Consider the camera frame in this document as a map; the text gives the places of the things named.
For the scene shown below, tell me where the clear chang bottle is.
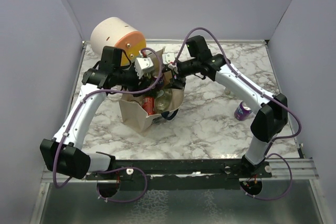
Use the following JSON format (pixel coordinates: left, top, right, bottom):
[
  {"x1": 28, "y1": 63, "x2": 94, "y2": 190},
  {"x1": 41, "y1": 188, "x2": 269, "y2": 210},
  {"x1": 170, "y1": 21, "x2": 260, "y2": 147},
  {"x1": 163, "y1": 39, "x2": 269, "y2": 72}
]
[
  {"x1": 224, "y1": 88, "x2": 231, "y2": 95},
  {"x1": 155, "y1": 89, "x2": 172, "y2": 113}
]

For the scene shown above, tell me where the red cola can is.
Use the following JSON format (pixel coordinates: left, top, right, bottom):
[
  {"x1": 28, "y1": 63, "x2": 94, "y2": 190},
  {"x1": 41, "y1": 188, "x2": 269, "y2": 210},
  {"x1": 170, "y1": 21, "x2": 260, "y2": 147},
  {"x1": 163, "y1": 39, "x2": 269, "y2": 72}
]
[{"x1": 142, "y1": 96, "x2": 155, "y2": 115}]

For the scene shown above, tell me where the beige canvas tote bag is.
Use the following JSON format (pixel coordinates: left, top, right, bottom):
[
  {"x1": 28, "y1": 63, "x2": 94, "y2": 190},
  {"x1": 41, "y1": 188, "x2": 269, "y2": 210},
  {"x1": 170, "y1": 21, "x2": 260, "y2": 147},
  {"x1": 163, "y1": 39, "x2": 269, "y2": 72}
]
[{"x1": 119, "y1": 47, "x2": 185, "y2": 133}]

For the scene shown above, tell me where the purple fanta can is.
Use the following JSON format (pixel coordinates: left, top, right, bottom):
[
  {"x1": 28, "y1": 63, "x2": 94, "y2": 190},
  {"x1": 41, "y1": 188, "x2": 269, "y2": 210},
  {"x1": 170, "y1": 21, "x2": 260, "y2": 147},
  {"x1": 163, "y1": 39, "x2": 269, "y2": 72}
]
[
  {"x1": 234, "y1": 101, "x2": 253, "y2": 121},
  {"x1": 155, "y1": 73, "x2": 164, "y2": 89}
]

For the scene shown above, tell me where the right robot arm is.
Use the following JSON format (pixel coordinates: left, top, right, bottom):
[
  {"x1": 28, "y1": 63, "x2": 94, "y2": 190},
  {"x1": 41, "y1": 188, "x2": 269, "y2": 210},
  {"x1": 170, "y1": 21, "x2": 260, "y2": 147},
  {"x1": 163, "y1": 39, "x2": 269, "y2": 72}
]
[{"x1": 163, "y1": 35, "x2": 288, "y2": 177}]

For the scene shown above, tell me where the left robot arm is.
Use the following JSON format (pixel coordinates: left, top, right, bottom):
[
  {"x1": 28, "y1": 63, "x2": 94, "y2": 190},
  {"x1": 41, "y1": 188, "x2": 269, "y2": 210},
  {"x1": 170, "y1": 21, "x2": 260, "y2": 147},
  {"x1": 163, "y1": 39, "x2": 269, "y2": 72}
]
[{"x1": 40, "y1": 46, "x2": 139, "y2": 179}]

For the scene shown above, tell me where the white round drawer box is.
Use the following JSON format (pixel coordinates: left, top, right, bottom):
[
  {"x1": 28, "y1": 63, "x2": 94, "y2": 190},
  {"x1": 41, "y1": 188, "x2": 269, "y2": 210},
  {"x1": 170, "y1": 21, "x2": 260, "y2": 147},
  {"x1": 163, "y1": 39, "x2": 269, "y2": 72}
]
[{"x1": 90, "y1": 17, "x2": 146, "y2": 66}]

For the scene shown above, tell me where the purple Fanta can tilted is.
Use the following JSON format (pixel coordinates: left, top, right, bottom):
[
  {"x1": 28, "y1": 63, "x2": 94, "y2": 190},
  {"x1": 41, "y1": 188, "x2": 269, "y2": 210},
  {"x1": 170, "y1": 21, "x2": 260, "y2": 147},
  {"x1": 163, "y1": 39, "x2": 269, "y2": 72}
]
[{"x1": 234, "y1": 101, "x2": 253, "y2": 121}]

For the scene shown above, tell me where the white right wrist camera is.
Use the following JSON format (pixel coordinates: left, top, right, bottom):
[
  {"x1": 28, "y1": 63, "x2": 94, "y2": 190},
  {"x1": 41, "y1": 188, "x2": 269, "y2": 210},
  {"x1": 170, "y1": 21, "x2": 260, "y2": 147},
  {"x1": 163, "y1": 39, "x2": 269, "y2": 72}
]
[{"x1": 162, "y1": 53, "x2": 176, "y2": 69}]

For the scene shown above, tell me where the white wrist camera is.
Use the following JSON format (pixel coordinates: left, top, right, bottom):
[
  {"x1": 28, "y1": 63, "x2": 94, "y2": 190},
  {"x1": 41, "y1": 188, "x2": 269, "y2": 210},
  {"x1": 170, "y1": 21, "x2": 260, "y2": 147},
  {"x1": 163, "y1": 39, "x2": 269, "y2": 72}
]
[
  {"x1": 162, "y1": 53, "x2": 176, "y2": 69},
  {"x1": 134, "y1": 57, "x2": 155, "y2": 79}
]

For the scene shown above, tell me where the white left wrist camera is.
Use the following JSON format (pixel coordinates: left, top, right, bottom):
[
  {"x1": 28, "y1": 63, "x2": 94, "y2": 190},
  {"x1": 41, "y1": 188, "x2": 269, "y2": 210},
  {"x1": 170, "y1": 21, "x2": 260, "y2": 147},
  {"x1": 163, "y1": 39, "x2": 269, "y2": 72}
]
[{"x1": 134, "y1": 57, "x2": 155, "y2": 79}]

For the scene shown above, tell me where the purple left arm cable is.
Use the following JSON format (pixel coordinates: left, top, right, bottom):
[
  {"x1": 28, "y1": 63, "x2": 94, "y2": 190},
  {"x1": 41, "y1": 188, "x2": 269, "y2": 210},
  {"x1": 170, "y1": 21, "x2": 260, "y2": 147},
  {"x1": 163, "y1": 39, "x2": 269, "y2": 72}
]
[{"x1": 52, "y1": 47, "x2": 165, "y2": 204}]

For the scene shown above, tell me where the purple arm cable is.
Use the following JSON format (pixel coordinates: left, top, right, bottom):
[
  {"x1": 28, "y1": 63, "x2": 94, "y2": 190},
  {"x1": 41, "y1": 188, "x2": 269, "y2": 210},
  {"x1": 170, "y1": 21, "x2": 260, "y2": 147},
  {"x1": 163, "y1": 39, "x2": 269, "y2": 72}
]
[
  {"x1": 52, "y1": 47, "x2": 165, "y2": 204},
  {"x1": 170, "y1": 27, "x2": 302, "y2": 200}
]

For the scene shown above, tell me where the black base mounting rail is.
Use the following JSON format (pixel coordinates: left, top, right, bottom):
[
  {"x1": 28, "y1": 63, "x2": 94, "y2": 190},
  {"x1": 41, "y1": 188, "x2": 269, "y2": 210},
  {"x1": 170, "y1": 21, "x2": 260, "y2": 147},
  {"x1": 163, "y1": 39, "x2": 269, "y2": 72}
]
[{"x1": 86, "y1": 159, "x2": 272, "y2": 191}]

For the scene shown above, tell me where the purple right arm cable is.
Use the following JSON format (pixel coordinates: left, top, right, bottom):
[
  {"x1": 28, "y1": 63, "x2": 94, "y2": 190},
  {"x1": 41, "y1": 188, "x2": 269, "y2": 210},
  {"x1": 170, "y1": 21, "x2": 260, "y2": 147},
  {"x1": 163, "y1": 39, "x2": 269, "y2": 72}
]
[{"x1": 170, "y1": 27, "x2": 302, "y2": 200}]

